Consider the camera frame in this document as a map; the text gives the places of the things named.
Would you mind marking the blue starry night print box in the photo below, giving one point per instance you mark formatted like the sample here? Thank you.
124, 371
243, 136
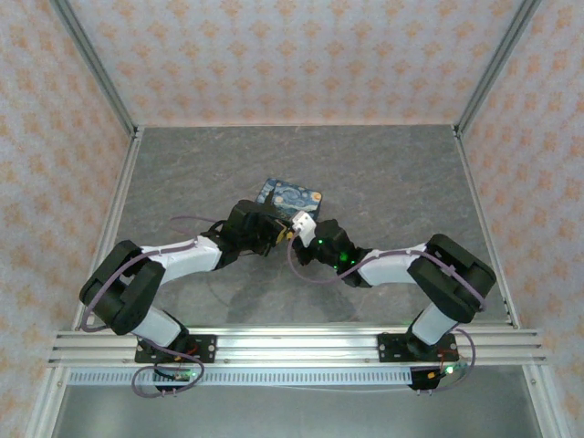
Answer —
292, 196

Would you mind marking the left controller board green light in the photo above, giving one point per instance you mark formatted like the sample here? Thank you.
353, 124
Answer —
182, 375

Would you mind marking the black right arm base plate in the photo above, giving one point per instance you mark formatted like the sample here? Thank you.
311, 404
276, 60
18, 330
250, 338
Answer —
388, 349

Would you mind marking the controller board green light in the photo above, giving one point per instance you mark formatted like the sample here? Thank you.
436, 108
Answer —
449, 370
182, 375

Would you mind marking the right controller board green light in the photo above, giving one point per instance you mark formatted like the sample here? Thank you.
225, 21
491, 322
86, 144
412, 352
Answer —
449, 370

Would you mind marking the aluminium table side rail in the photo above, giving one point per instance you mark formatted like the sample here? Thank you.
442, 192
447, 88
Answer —
114, 219
483, 219

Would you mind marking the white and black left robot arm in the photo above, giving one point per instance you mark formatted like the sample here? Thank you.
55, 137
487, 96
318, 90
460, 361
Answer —
182, 260

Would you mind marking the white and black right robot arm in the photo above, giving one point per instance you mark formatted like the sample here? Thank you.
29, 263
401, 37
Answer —
392, 270

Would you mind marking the aluminium frame post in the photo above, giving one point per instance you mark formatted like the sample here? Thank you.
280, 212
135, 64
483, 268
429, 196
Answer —
497, 68
96, 68

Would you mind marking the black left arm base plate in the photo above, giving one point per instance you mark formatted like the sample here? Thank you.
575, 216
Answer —
205, 349

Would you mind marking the aluminium mounting rail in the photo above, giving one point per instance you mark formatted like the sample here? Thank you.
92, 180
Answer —
296, 344

